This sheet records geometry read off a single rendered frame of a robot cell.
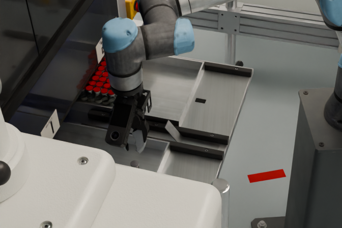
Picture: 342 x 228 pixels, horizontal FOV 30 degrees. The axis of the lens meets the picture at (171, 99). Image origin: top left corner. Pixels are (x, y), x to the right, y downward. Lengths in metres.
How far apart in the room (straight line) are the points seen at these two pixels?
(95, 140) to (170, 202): 1.03
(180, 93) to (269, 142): 1.15
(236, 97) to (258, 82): 1.40
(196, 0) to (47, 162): 0.80
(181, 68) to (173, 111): 0.19
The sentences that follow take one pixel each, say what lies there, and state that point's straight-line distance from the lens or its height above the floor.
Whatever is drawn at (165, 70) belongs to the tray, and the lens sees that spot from 1.92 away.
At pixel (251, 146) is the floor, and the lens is 2.91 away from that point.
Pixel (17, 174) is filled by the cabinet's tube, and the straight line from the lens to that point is 0.69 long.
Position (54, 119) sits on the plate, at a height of 1.03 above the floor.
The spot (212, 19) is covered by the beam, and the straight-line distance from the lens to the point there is 2.79.
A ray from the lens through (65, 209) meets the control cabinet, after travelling 0.68.
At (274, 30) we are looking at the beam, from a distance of 2.76.
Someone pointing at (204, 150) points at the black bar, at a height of 0.90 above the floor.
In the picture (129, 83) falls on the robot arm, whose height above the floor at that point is 1.21.
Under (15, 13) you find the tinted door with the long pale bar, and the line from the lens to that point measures 1.37.
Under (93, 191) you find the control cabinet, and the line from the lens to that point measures 0.70.
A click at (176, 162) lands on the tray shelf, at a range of 1.66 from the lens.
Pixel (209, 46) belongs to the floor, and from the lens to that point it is 3.45.
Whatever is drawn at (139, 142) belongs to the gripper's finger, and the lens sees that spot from 1.52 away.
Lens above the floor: 2.11
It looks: 42 degrees down
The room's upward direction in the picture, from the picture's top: 3 degrees counter-clockwise
